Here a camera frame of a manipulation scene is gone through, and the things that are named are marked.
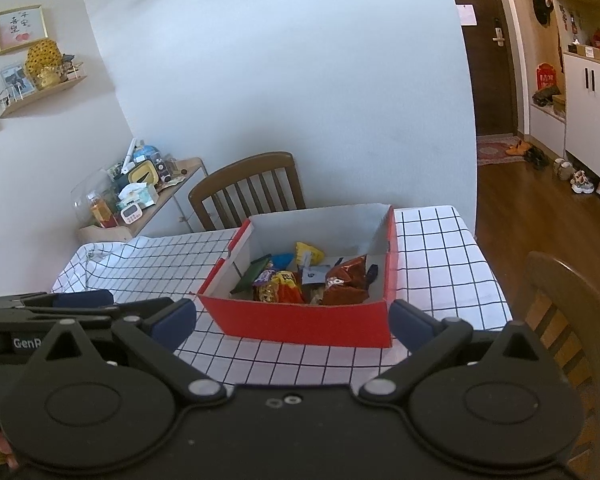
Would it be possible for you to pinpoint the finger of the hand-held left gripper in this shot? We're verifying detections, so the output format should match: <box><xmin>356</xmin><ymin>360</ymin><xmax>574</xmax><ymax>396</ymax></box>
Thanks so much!
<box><xmin>11</xmin><ymin>290</ymin><xmax>115</xmax><ymax>309</ymax></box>
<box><xmin>17</xmin><ymin>298</ymin><xmax>178</xmax><ymax>328</ymax></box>

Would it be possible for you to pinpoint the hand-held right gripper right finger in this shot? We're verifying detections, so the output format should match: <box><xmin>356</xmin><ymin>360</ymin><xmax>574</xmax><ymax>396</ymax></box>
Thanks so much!
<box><xmin>358</xmin><ymin>300</ymin><xmax>556</xmax><ymax>403</ymax></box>

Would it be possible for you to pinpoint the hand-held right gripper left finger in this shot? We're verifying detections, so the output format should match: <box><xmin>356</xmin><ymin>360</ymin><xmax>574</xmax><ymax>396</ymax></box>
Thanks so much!
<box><xmin>25</xmin><ymin>299</ymin><xmax>227</xmax><ymax>403</ymax></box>

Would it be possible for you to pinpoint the orange brown chip bag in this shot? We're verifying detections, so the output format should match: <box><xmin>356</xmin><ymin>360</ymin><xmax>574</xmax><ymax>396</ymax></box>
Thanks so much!
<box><xmin>321</xmin><ymin>255</ymin><xmax>370</xmax><ymax>306</ymax></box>

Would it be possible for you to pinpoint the dark green snack packet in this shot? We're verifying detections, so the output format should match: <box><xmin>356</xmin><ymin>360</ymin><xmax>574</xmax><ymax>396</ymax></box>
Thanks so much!
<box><xmin>231</xmin><ymin>255</ymin><xmax>273</xmax><ymax>295</ymax></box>

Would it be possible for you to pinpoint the light blue snack packet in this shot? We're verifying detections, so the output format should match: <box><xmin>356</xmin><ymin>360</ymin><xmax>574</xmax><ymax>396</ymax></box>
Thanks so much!
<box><xmin>300</xmin><ymin>265</ymin><xmax>331</xmax><ymax>288</ymax></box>

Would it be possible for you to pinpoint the red cardboard box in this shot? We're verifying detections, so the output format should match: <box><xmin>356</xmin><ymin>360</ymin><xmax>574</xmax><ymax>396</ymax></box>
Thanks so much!
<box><xmin>196</xmin><ymin>203</ymin><xmax>397</xmax><ymax>349</ymax></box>

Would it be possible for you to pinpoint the red yellow snack bag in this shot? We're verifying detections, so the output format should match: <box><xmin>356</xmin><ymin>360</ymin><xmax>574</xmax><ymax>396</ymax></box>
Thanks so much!
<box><xmin>255</xmin><ymin>270</ymin><xmax>306</xmax><ymax>305</ymax></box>

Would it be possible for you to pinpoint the yellow snack packet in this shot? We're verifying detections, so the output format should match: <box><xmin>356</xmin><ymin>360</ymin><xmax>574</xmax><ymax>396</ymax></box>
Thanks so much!
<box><xmin>294</xmin><ymin>241</ymin><xmax>326</xmax><ymax>266</ymax></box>

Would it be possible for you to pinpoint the person's left hand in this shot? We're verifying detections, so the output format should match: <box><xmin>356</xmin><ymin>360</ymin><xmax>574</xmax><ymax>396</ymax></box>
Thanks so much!
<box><xmin>0</xmin><ymin>432</ymin><xmax>18</xmax><ymax>468</ymax></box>

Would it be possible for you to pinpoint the white checked tablecloth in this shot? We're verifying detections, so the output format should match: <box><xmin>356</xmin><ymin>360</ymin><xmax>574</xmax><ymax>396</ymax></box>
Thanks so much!
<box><xmin>51</xmin><ymin>205</ymin><xmax>512</xmax><ymax>386</ymax></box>

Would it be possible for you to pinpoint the orange bottle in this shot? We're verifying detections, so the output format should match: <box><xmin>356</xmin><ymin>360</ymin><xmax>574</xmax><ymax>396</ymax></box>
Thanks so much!
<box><xmin>87</xmin><ymin>191</ymin><xmax>118</xmax><ymax>228</ymax></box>

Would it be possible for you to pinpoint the clear glass jar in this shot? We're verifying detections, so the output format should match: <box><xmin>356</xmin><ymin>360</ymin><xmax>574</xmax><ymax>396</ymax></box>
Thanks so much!
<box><xmin>71</xmin><ymin>170</ymin><xmax>116</xmax><ymax>226</ymax></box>

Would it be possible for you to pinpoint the teal tissue box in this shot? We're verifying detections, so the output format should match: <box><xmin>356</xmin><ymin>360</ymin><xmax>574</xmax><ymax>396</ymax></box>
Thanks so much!
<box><xmin>117</xmin><ymin>182</ymin><xmax>159</xmax><ymax>208</ymax></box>

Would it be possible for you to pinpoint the white side cabinet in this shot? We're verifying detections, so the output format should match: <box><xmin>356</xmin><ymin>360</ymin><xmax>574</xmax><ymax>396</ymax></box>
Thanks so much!
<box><xmin>77</xmin><ymin>156</ymin><xmax>208</xmax><ymax>243</ymax></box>

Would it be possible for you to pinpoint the yellow desk clock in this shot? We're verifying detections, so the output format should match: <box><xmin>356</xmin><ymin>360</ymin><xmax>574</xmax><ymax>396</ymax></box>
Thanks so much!
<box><xmin>128</xmin><ymin>159</ymin><xmax>160</xmax><ymax>185</ymax></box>

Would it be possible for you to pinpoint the brown wooden chair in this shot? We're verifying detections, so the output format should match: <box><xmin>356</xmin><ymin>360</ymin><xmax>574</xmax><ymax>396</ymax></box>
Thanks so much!
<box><xmin>187</xmin><ymin>151</ymin><xmax>307</xmax><ymax>232</ymax></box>
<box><xmin>522</xmin><ymin>251</ymin><xmax>600</xmax><ymax>461</ymax></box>

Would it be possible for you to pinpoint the patterned doormat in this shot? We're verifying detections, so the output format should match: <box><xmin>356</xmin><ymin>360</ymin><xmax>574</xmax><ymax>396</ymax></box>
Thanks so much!
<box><xmin>476</xmin><ymin>135</ymin><xmax>521</xmax><ymax>167</ymax></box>

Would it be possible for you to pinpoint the dark shoes pair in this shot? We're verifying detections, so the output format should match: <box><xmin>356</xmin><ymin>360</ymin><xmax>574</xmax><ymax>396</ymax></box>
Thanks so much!
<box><xmin>524</xmin><ymin>147</ymin><xmax>550</xmax><ymax>170</ymax></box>

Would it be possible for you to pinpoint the white sneakers pair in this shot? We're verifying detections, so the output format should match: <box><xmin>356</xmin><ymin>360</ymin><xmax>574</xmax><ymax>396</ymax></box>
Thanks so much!
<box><xmin>570</xmin><ymin>170</ymin><xmax>595</xmax><ymax>195</ymax></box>

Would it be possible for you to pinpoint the photo card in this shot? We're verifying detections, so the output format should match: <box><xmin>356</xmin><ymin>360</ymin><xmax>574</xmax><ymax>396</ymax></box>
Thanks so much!
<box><xmin>0</xmin><ymin>62</ymin><xmax>33</xmax><ymax>98</ymax></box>

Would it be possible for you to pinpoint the white low bench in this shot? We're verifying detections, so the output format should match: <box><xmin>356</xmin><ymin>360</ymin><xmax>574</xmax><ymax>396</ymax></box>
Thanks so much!
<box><xmin>529</xmin><ymin>91</ymin><xmax>567</xmax><ymax>158</ymax></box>

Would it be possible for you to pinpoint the yellow spotted ornament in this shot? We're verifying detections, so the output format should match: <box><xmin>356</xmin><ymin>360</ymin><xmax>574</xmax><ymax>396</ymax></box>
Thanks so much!
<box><xmin>24</xmin><ymin>39</ymin><xmax>63</xmax><ymax>90</ymax></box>

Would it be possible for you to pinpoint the dark brown door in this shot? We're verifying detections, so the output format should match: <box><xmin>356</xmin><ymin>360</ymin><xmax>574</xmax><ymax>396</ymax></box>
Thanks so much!
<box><xmin>442</xmin><ymin>0</ymin><xmax>518</xmax><ymax>137</ymax></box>

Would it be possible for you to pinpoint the white lower cabinet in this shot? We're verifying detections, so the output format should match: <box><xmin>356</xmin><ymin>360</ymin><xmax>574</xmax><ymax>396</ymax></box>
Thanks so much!
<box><xmin>562</xmin><ymin>52</ymin><xmax>600</xmax><ymax>196</ymax></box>

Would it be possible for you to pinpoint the gold framed calligraphy picture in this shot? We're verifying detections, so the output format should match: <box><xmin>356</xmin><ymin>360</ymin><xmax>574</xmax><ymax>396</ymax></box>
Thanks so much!
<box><xmin>0</xmin><ymin>4</ymin><xmax>49</xmax><ymax>57</ymax></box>

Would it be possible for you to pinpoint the black hanging bag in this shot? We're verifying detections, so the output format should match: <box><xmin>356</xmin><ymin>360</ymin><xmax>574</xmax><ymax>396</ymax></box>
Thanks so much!
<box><xmin>531</xmin><ymin>0</ymin><xmax>555</xmax><ymax>27</ymax></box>

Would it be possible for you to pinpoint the wooden wall shelf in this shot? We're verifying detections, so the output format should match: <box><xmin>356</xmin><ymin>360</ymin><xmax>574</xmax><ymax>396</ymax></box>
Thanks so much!
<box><xmin>0</xmin><ymin>60</ymin><xmax>88</xmax><ymax>119</ymax></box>

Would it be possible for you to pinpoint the red wall decoration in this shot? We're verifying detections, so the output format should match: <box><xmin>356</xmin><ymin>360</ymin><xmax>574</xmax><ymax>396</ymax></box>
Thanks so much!
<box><xmin>536</xmin><ymin>62</ymin><xmax>558</xmax><ymax>92</ymax></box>

